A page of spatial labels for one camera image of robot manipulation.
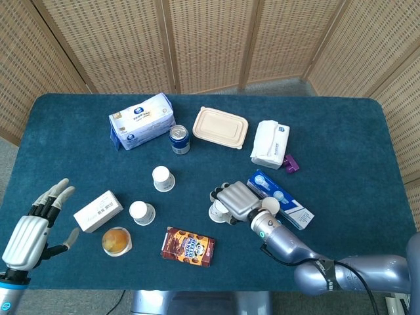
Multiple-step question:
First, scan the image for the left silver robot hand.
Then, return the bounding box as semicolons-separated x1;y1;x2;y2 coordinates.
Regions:
1;178;80;270

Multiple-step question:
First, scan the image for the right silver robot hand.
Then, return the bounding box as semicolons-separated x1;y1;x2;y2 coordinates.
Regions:
209;181;262;227

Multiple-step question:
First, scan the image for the white paper cup green flower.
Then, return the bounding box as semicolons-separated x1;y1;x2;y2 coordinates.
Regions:
208;199;232;224

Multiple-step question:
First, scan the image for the white paper cup blue flower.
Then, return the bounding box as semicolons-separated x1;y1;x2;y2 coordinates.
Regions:
129;200;156;227
152;165;176;193

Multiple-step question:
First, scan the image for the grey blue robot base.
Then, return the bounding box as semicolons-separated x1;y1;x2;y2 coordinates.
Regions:
131;290;273;315

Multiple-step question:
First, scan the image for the stack of white paper cups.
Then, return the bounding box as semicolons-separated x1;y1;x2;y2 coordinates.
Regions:
261;196;281;217

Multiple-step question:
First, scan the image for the blue white toothpaste box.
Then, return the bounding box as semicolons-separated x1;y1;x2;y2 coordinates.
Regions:
246;169;315;231

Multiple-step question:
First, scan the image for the blue table cloth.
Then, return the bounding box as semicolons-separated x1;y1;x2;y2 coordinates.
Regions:
0;93;410;293

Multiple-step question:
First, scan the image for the white opened tissue pack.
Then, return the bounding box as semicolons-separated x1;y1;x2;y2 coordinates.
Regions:
249;119;291;171

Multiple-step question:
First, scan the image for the small purple block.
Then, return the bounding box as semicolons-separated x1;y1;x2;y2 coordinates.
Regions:
283;154;300;174

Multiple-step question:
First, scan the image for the brown Hello Panda box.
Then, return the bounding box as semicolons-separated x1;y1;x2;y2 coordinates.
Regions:
161;226;217;269

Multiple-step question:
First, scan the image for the white cardboard box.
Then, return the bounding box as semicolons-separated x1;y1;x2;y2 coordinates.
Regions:
73;190;124;234

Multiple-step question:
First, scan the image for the beige lidded lunch box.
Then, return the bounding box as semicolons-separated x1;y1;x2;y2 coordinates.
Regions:
192;106;249;150

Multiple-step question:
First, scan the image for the blue drink can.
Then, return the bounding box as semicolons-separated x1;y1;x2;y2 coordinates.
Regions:
169;124;191;155

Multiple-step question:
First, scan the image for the orange bun in wrapper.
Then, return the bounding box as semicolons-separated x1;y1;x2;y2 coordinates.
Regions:
101;226;133;258

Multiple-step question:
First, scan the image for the blue white tissue pack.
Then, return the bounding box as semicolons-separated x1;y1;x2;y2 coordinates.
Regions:
108;93;175;152

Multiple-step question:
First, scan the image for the wooden rattan folding screen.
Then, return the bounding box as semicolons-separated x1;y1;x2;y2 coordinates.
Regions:
0;0;420;184

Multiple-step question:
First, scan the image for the white power strip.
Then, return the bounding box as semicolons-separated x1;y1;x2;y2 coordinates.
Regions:
385;293;411;315

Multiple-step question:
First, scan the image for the black floor cable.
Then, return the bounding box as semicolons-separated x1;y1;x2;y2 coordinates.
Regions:
113;290;127;315

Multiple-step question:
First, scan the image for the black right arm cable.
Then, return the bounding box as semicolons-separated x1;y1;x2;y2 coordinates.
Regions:
261;244;378;315

